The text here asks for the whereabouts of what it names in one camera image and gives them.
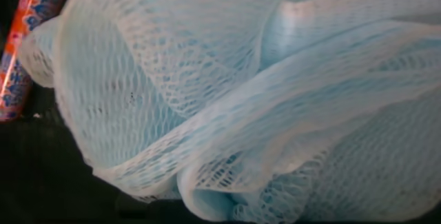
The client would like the orange wrapped sausage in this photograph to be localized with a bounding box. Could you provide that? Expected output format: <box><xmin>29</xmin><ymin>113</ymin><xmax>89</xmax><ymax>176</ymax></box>
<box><xmin>0</xmin><ymin>0</ymin><xmax>66</xmax><ymax>123</ymax></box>

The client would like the light blue bath loofah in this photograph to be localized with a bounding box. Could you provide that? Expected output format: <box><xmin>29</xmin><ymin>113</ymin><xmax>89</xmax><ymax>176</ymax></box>
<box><xmin>19</xmin><ymin>0</ymin><xmax>441</xmax><ymax>223</ymax></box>

